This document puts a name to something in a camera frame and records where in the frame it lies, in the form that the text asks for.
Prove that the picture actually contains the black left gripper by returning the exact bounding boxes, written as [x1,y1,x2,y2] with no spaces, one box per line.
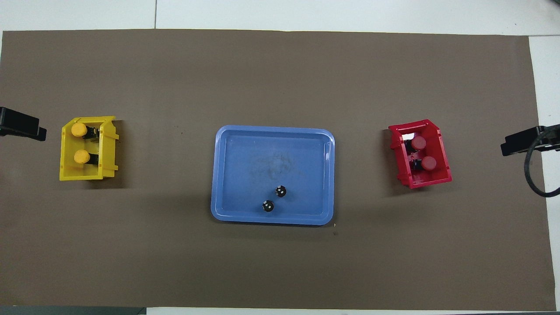
[0,107,47,142]

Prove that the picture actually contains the brown table mat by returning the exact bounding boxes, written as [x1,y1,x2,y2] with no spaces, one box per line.
[0,29,557,312]

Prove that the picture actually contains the yellow storage bin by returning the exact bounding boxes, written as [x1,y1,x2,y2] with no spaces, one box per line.
[59,115,120,182]

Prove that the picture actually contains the yellow push button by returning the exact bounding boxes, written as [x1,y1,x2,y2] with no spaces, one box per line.
[73,149,99,166]
[71,122,98,140]

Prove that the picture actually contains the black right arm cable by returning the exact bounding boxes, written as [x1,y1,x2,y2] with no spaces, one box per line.
[524,126,560,198]

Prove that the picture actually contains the red push button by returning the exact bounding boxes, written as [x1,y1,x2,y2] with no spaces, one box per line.
[410,156,438,172]
[405,136,427,153]

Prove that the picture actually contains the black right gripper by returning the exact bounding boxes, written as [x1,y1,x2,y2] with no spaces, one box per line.
[501,125,560,157]

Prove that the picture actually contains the blue plastic tray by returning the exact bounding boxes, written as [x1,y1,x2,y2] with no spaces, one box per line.
[210,125,336,226]

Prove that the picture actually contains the red storage bin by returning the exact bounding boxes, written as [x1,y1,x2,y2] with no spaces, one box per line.
[388,119,453,189]

